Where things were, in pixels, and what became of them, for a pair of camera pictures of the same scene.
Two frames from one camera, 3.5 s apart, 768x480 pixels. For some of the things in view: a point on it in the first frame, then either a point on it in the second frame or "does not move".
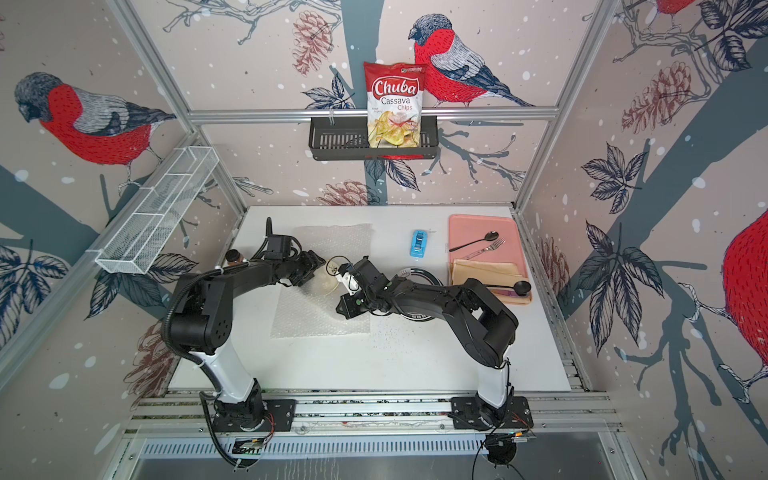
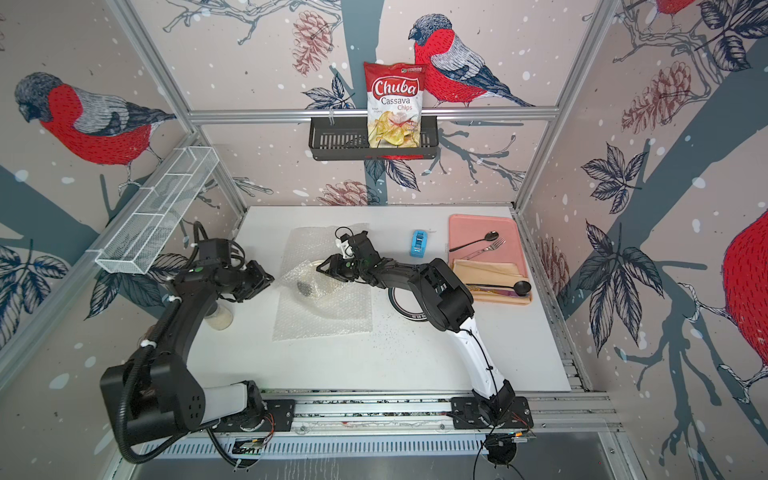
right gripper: [346, 310] → [334, 265]
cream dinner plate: [324, 281] does not move
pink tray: [465, 230] does not move
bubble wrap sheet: [297, 314] does not move
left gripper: [311, 263] → [260, 279]
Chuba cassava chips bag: [394, 93] does not move
